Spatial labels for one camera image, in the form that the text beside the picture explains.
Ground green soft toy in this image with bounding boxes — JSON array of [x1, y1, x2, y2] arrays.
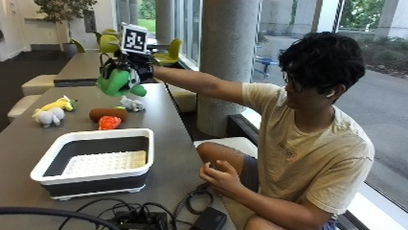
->
[[96, 68, 148, 98]]

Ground grey long table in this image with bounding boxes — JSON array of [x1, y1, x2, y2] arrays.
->
[[52, 51, 129, 88]]

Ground yellow-green chair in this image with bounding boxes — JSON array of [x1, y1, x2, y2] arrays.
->
[[99, 28, 124, 55], [152, 37, 184, 67]]

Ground white marker cube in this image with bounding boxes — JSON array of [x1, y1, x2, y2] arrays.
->
[[120, 22, 149, 55]]

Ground black power adapter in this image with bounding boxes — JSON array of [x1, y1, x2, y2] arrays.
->
[[190, 206, 230, 230]]

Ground small grey soft toy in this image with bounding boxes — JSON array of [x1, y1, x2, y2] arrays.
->
[[119, 96, 147, 113]]

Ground brown soft toy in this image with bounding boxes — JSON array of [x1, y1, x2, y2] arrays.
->
[[88, 107, 129, 124]]

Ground yellow soft toy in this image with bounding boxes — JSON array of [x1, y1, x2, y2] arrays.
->
[[32, 95, 79, 118]]

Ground orange soft toy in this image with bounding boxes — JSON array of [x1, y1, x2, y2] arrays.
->
[[97, 115, 124, 131]]

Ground potted tree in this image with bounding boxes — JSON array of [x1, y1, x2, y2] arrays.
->
[[32, 0, 100, 58]]

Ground slim concrete pillar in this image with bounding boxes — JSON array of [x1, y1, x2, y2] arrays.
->
[[154, 0, 176, 46]]

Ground white grey soft toy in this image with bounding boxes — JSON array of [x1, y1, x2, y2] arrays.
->
[[34, 107, 67, 128]]

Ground person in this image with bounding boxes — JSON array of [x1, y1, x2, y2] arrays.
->
[[196, 31, 376, 230]]

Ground white and grey dish tub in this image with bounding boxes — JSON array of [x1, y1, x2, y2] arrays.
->
[[30, 127, 156, 202]]

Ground wide concrete pillar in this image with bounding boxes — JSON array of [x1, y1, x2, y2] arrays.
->
[[196, 0, 262, 138]]

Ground black glasses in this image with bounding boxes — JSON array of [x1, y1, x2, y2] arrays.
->
[[282, 72, 309, 94]]

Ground blue outdoor seat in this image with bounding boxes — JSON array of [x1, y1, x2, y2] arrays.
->
[[254, 56, 281, 80]]

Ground looped black cable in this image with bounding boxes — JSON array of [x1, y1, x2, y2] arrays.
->
[[184, 181, 216, 216]]

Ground black cable hub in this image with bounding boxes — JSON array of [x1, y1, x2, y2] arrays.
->
[[113, 210, 170, 230]]

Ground tangled black cables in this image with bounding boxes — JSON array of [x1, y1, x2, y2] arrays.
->
[[56, 196, 194, 230]]

